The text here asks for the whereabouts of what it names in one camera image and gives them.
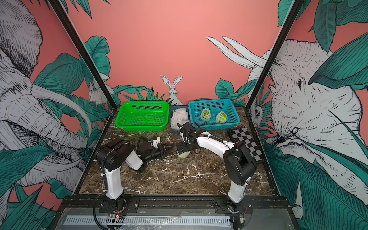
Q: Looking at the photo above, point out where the grey bin of foam nets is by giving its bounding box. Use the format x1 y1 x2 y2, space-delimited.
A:
169 105 190 134

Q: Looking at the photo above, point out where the teal plastic basket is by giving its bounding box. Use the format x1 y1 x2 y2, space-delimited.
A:
188 99 240 130

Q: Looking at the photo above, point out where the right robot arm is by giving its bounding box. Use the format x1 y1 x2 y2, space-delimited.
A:
176 122 257 214

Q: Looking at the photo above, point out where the black frame post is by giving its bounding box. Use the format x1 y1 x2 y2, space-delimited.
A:
49 0 117 110
245 0 304 112

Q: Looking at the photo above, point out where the white slotted cable duct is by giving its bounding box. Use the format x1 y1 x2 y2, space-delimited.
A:
63 215 232 228

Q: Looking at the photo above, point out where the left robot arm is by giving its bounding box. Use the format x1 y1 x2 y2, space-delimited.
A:
96 137 173 214

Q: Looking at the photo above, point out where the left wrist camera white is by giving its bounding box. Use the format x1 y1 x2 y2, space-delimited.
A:
151 137 161 149

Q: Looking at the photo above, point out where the black front frame rail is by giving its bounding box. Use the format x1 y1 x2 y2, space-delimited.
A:
58 194 291 215

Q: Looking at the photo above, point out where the green plastic basket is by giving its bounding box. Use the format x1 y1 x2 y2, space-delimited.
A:
115 101 170 131

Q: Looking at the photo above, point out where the black frame post right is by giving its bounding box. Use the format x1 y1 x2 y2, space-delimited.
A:
245 0 304 112

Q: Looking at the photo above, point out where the checkerboard calibration board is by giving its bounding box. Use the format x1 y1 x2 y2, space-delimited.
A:
228 127 265 163

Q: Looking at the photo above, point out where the black frame post left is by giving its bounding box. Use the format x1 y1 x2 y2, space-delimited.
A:
49 0 117 110

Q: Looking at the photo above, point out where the custard apple with dark spots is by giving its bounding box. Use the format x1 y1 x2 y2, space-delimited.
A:
201 111 211 121

